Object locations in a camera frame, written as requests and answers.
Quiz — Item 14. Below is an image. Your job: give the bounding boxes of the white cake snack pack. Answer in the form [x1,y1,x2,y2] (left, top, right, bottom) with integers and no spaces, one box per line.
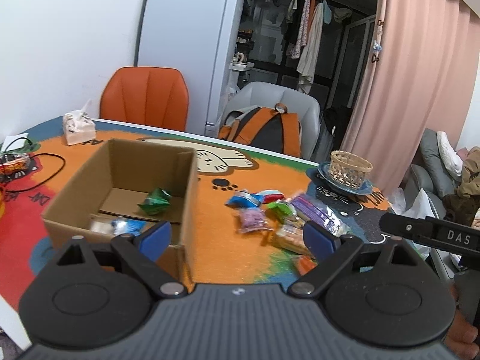
[89,215,146,236]

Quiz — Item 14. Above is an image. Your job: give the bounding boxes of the orange red snack packet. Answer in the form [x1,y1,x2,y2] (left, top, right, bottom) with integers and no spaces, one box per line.
[292,255,317,276]

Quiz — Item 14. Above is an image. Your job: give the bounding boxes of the long cracker pack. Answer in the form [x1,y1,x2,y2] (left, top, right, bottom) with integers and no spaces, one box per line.
[270,224,312,256]

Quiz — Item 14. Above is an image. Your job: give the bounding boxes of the purple white wafer pack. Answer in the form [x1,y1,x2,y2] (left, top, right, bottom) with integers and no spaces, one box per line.
[289,193,350,236]

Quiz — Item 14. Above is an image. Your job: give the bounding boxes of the green biscuit snack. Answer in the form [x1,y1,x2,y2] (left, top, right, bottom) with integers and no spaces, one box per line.
[137,188,172,216]

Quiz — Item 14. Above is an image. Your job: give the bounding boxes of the green snack packet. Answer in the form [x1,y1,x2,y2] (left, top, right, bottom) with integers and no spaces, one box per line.
[266,200,297,220]

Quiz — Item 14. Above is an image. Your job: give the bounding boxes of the pink snack packet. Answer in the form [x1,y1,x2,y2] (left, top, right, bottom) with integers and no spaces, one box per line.
[238,207,272,234]

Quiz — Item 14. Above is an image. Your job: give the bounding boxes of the right hand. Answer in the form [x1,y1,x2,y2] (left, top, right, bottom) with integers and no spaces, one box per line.
[443,283,480,360]

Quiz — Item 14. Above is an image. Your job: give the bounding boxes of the white plastic bag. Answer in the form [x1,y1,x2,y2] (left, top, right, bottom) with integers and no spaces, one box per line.
[402,189,437,260]

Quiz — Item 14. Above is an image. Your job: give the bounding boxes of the brown clothes pile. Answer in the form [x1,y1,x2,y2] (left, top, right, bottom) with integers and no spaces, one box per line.
[442,146,480,230]

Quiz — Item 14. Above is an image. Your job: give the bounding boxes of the brown cardboard box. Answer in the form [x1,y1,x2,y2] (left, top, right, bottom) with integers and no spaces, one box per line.
[41,139,198,281]

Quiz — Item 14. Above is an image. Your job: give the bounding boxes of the grey sofa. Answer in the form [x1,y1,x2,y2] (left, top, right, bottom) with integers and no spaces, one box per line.
[403,127,480,278]

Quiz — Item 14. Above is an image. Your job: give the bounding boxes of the woven wicker basket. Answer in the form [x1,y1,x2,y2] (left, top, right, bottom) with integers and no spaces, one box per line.
[329,150,374,189]

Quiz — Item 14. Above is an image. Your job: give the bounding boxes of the blue ceramic plate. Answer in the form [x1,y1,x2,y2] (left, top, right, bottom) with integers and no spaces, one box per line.
[317,162,374,197]

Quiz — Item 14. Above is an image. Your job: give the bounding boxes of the colourful cat table mat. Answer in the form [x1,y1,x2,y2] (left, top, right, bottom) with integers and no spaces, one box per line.
[1,118,390,307]

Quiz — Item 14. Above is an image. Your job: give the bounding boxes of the red white snack packet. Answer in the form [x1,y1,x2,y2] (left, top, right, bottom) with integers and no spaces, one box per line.
[256,189,285,204]

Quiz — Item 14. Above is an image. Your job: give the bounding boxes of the blue snack packet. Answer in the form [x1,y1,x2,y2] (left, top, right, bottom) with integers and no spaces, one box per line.
[225,190,263,208]

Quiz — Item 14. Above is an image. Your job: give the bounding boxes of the tissue pack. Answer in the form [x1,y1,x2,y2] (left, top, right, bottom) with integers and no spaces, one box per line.
[62,100,96,146]

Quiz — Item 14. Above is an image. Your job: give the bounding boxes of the orange black backpack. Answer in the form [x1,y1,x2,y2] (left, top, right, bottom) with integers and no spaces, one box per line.
[218,103,302,158]

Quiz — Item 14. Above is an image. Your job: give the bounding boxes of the orange chair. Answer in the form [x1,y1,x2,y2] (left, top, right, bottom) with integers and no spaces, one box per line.
[99,67,189,131]

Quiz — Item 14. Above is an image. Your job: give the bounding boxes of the grey chair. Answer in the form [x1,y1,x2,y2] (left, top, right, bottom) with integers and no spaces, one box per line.
[220,81,320,159]

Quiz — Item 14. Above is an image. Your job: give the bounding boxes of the pink curtain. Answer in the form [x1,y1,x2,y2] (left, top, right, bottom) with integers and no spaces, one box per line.
[341,0,479,194]

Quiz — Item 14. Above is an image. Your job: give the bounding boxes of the hanging clothes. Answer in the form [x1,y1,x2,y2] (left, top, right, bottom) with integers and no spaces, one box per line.
[282,0,353,94]

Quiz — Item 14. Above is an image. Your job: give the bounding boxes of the white refrigerator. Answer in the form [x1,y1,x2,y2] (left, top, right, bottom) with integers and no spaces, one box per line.
[137,0,243,137]

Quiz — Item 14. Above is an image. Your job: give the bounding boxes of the black cable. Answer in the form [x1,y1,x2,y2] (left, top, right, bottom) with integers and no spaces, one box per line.
[0,136,67,194]

